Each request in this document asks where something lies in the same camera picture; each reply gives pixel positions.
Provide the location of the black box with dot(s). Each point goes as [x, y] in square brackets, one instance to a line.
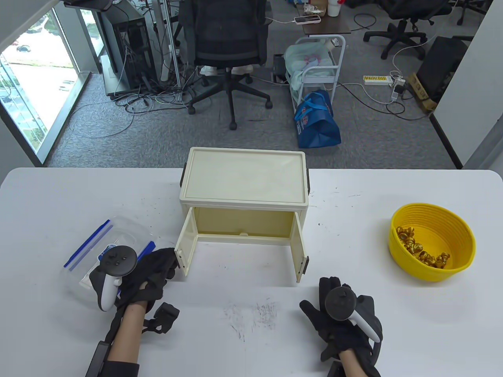
[440, 66]

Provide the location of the brown snack bag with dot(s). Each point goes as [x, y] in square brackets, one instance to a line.
[316, 6]

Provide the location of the yellow ribbed bowl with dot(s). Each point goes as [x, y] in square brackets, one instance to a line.
[436, 220]

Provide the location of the person's left hand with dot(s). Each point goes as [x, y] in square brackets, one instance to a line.
[153, 271]

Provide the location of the cream plastic cabinet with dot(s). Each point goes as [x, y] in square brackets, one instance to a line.
[243, 176]

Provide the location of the black white hand controller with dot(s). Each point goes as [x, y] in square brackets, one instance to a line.
[118, 259]
[340, 304]

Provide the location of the white rolling cart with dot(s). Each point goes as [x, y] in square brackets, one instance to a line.
[319, 79]

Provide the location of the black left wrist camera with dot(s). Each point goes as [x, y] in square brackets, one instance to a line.
[167, 314]

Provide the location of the pile of gold chess pieces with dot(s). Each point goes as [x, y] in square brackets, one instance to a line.
[414, 247]

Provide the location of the blue shopping bag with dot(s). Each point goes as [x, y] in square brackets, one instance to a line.
[318, 125]

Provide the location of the white power adapter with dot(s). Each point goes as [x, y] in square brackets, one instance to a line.
[395, 92]

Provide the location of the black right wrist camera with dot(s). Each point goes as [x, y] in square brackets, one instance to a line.
[334, 371]

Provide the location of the person's right forearm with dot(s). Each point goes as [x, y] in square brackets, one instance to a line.
[351, 367]

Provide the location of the large glass window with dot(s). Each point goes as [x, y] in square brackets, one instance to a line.
[35, 78]

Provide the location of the brown cardboard box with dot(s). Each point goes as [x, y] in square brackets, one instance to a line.
[420, 92]

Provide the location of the yellow white power strip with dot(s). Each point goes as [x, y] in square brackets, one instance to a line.
[377, 80]

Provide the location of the black left wristband module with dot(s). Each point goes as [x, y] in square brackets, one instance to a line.
[98, 359]

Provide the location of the dark brown side table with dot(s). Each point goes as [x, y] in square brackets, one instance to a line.
[334, 25]

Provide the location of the black white left hand controller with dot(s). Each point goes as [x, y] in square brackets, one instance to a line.
[118, 259]

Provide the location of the black white right hand controller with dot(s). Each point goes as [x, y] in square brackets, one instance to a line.
[340, 304]

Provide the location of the black mesh office chair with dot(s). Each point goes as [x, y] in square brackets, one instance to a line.
[228, 35]

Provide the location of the white cup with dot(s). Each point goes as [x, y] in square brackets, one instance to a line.
[333, 8]

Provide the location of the small black device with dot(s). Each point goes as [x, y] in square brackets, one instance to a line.
[279, 66]

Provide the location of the clear plastic box blue clips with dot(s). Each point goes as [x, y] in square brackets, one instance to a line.
[86, 245]

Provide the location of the white desk leg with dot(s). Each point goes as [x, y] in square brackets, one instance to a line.
[168, 39]

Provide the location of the pale green plastic bag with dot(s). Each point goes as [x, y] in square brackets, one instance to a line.
[302, 55]

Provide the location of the clear plastic lid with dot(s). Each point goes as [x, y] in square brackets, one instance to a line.
[118, 231]

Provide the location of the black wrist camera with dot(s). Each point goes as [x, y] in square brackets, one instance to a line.
[167, 314]
[334, 371]

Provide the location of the person's right hand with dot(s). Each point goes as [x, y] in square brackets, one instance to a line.
[334, 333]

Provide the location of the pink phone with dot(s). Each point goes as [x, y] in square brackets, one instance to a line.
[308, 19]

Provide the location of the person's left forearm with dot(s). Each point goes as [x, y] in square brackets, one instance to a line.
[125, 337]

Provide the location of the black computer tower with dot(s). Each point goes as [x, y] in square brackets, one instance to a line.
[133, 51]

